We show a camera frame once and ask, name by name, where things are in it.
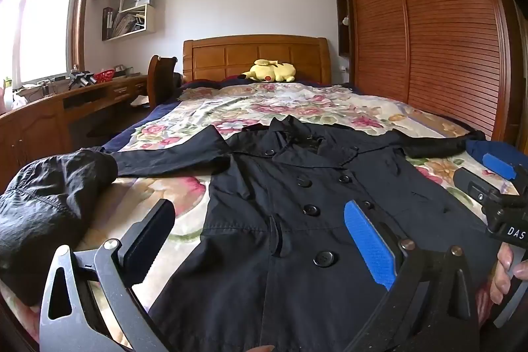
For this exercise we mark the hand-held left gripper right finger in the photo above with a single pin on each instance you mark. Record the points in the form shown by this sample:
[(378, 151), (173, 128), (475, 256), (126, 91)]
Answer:
[(369, 240)]

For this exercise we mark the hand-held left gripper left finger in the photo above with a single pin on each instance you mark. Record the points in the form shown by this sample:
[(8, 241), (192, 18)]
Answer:
[(144, 249)]

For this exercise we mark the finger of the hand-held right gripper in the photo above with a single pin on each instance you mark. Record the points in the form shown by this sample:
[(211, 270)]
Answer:
[(499, 166), (472, 183)]

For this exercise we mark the black trench coat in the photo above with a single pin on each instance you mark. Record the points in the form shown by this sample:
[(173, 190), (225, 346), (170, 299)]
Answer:
[(288, 253)]

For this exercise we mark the person's right hand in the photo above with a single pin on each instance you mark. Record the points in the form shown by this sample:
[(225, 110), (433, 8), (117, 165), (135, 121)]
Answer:
[(501, 273)]

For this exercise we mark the navy blue cloth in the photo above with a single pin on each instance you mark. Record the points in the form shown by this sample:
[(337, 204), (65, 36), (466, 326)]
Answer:
[(476, 149)]

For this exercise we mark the black folded jacket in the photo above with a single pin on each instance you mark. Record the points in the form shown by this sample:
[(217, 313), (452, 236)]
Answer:
[(41, 211)]

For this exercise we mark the bed with floral bedspread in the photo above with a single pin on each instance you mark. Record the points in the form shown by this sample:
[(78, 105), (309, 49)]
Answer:
[(173, 137)]

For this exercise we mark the navy bed sheet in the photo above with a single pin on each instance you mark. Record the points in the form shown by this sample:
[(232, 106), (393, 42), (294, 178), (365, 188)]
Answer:
[(136, 125)]

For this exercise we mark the wooden louvred wardrobe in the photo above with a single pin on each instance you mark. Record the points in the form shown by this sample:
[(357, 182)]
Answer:
[(433, 47)]

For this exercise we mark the white papers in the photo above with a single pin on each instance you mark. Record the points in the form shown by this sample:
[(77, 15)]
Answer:
[(140, 101)]

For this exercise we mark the wooden desk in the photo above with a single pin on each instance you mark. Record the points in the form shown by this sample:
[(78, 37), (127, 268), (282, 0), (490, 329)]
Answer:
[(37, 125)]

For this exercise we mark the wooden chair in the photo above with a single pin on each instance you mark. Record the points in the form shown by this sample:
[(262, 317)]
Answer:
[(159, 75)]

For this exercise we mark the red basket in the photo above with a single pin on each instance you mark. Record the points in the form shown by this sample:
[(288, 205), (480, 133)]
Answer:
[(104, 76)]

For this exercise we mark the black grey device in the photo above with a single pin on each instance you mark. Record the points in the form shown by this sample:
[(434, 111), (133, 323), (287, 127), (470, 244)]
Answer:
[(80, 79)]

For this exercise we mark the white plastic bag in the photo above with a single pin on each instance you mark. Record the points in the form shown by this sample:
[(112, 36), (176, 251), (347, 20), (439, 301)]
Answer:
[(19, 101)]

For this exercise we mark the yellow plush toy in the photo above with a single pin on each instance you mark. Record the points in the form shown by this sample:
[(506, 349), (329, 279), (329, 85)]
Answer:
[(268, 70)]

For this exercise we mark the wooden bed headboard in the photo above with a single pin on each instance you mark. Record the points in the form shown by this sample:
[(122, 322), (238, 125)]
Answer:
[(227, 55)]

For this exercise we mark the row of books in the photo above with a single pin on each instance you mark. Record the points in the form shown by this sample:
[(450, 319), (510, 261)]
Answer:
[(126, 24)]

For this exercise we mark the black binder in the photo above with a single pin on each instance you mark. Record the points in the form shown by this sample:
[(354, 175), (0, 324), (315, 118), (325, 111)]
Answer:
[(108, 22)]

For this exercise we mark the window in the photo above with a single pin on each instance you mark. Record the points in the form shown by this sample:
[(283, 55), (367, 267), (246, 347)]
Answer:
[(45, 14)]

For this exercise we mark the white wall shelf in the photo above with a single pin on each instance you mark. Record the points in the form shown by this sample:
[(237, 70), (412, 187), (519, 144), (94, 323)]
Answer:
[(149, 18)]

